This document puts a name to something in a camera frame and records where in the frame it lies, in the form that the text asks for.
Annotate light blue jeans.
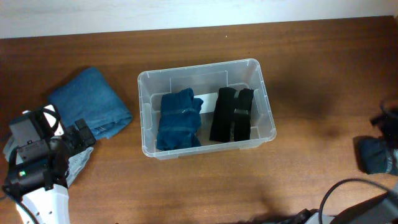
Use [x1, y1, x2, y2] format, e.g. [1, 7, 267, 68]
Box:
[2, 136, 94, 187]

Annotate taped black cloth roll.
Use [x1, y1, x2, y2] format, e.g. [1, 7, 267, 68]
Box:
[210, 87, 254, 142]
[358, 138, 397, 176]

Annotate dark blue jeans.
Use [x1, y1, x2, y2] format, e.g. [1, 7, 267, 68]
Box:
[48, 67, 132, 140]

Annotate taped dark blue cloth roll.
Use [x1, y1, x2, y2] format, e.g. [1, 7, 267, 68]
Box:
[156, 88, 203, 151]

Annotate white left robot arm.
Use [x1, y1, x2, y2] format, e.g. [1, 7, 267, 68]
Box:
[2, 119, 96, 223]

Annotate white label in bin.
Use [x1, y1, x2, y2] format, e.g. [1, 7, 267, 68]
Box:
[195, 93, 218, 114]

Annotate clear plastic storage bin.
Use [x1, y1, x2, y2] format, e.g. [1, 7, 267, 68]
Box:
[137, 58, 277, 160]

